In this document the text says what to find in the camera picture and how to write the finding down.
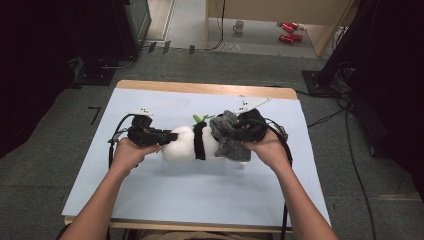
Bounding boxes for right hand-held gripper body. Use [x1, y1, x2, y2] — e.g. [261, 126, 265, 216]
[234, 96, 272, 143]

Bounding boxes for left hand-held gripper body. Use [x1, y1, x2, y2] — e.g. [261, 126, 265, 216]
[126, 107, 168, 148]

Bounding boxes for white plush toy black band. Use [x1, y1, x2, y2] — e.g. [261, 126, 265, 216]
[160, 113, 251, 166]

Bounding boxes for grey fuzzy cloth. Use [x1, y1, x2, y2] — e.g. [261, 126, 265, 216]
[209, 109, 253, 163]

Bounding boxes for person's left hand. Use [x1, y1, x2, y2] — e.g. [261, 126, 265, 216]
[111, 136, 162, 174]

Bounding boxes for person's right hand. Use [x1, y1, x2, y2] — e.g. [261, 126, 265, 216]
[241, 129, 291, 174]

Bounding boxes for wooden table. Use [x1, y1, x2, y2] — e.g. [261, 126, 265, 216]
[63, 79, 298, 234]

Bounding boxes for black cabinet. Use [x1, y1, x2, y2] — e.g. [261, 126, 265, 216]
[78, 0, 153, 69]

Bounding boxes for beige wooden desk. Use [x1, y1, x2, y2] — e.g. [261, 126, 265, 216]
[204, 0, 355, 58]

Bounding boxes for black stand with base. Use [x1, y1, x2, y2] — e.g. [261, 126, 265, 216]
[301, 0, 369, 98]

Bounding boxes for dark curtain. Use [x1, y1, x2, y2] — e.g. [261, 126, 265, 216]
[0, 0, 83, 159]
[349, 0, 424, 201]

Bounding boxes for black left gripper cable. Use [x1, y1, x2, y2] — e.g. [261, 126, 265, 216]
[107, 113, 135, 169]

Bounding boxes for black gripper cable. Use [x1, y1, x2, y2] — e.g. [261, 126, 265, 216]
[107, 113, 135, 169]
[263, 118, 294, 240]

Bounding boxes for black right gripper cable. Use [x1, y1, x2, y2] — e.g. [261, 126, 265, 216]
[263, 118, 294, 240]

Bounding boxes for black hanging cable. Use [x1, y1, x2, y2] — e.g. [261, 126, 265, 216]
[204, 0, 226, 52]

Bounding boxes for black floor cables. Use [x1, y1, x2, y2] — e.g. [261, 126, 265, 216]
[306, 61, 379, 240]

